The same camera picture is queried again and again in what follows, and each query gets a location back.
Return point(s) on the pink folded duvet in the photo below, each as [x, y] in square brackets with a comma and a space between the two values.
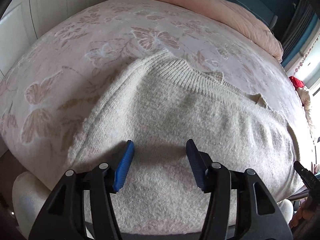
[236, 17]

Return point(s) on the red cloth near window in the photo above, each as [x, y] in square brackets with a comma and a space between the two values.
[296, 82]

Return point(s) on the beige plush toy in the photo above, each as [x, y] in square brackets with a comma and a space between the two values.
[306, 99]

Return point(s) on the pink butterfly bedspread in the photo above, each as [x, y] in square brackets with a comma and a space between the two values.
[54, 85]

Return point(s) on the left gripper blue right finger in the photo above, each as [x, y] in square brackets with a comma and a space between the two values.
[200, 163]

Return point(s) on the white panelled wardrobe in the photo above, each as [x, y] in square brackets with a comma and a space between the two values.
[25, 21]

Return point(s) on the dark grey curtain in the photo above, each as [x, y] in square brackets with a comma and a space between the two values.
[297, 27]

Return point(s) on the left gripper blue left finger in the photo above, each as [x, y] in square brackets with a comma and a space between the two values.
[123, 167]

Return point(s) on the white patterned trouser leg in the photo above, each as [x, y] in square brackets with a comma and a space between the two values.
[28, 196]

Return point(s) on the cream knit sweater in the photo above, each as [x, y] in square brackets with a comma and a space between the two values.
[159, 103]

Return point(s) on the person's right hand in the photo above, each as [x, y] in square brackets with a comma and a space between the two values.
[302, 213]

